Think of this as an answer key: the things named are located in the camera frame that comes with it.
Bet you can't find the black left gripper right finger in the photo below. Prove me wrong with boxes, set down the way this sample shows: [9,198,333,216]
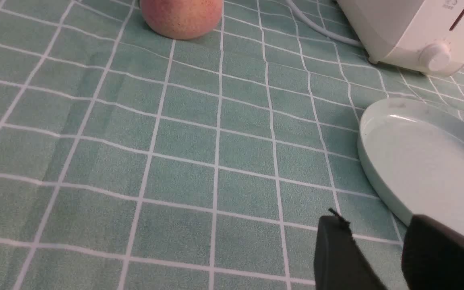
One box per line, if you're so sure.
[402,215,464,290]

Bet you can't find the white toaster power cable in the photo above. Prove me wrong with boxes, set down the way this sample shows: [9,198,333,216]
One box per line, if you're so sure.
[286,0,364,48]

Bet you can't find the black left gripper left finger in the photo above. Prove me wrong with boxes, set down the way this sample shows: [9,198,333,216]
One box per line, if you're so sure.
[314,209,387,290]

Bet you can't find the light green round plate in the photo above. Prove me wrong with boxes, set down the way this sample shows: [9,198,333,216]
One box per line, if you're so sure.
[357,98,464,236]

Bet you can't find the white toaster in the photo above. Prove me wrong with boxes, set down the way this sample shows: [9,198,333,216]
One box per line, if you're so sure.
[337,0,464,77]

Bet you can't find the green checkered tablecloth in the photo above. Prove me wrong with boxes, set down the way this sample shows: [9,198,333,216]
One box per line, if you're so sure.
[0,0,464,290]

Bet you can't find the pink peach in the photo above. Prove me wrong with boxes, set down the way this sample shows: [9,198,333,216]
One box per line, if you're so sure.
[139,0,224,40]

